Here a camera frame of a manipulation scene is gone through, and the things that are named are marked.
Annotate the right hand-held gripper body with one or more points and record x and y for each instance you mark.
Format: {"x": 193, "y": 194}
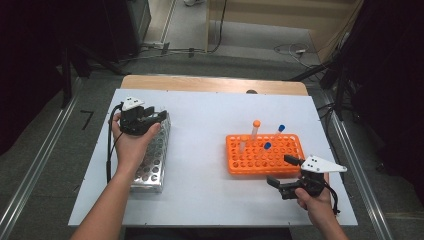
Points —
{"x": 320, "y": 165}

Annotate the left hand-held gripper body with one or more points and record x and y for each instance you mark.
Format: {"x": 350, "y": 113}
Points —
{"x": 133, "y": 120}

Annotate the orange plastic test tube rack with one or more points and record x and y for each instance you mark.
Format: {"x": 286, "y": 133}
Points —
{"x": 253, "y": 169}

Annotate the blue-capped test tube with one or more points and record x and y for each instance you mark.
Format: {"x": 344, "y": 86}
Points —
{"x": 281, "y": 127}
{"x": 267, "y": 145}

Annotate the metal test tube rack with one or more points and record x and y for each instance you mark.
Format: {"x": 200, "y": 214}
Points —
{"x": 155, "y": 160}

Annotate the wide orange-capped test tube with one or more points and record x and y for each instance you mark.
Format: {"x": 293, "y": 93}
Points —
{"x": 244, "y": 138}

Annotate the person's left hand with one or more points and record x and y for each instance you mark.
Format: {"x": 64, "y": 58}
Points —
{"x": 133, "y": 150}

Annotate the person's right hand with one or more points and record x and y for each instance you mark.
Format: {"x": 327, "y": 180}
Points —
{"x": 315, "y": 206}

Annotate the white board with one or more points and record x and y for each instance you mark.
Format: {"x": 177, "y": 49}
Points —
{"x": 200, "y": 116}

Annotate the slim orange-capped test tube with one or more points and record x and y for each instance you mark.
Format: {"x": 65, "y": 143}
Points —
{"x": 256, "y": 124}

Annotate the black stand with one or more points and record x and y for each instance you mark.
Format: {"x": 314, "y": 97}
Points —
{"x": 338, "y": 86}
{"x": 66, "y": 76}

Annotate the dark round table grommet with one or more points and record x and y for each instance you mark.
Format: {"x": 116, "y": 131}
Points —
{"x": 251, "y": 91}

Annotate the dark cabinet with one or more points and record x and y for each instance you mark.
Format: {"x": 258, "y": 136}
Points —
{"x": 133, "y": 26}

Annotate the black curtain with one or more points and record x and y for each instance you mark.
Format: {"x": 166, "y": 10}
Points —
{"x": 393, "y": 83}
{"x": 30, "y": 66}

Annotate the metal floor rail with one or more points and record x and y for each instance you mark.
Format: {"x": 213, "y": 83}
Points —
{"x": 363, "y": 186}
{"x": 36, "y": 160}

